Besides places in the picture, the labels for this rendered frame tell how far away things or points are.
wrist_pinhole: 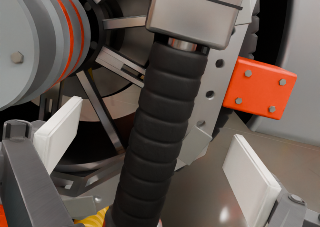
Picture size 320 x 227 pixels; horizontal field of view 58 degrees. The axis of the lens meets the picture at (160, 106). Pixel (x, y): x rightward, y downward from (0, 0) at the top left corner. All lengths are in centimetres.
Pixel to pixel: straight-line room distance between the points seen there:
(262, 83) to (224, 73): 6
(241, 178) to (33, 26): 20
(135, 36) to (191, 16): 48
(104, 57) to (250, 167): 37
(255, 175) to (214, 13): 9
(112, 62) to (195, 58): 34
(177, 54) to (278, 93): 28
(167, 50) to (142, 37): 48
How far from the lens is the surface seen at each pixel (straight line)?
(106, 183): 46
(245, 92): 42
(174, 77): 17
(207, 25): 17
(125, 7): 65
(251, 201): 18
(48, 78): 31
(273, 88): 43
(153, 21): 17
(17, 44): 27
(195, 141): 42
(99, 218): 60
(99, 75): 67
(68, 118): 18
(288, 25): 60
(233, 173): 21
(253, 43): 50
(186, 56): 17
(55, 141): 16
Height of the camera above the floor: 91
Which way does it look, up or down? 16 degrees down
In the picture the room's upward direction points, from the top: 15 degrees clockwise
